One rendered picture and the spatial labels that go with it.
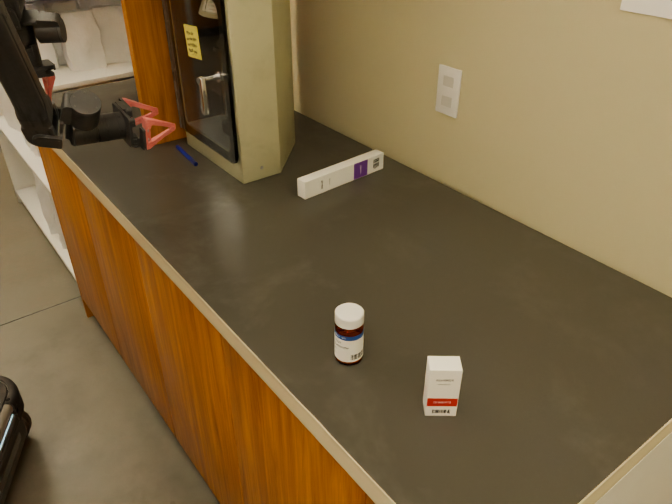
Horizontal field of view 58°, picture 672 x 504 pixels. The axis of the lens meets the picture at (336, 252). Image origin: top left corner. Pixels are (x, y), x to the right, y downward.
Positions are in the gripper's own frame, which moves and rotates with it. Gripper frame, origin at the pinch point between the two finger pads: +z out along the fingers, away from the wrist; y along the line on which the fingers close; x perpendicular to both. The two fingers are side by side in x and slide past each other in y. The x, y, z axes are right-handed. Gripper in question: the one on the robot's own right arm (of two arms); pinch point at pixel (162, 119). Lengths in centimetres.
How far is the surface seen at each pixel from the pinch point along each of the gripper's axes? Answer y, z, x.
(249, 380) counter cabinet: -52, -6, 32
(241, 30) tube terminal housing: -0.9, 18.7, -18.1
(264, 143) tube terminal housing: -2.6, 24.5, 9.0
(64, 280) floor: 122, -6, 123
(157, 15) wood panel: 35.7, 13.7, -12.8
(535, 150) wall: -53, 62, -4
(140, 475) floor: 0, -15, 116
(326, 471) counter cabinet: -76, -5, 31
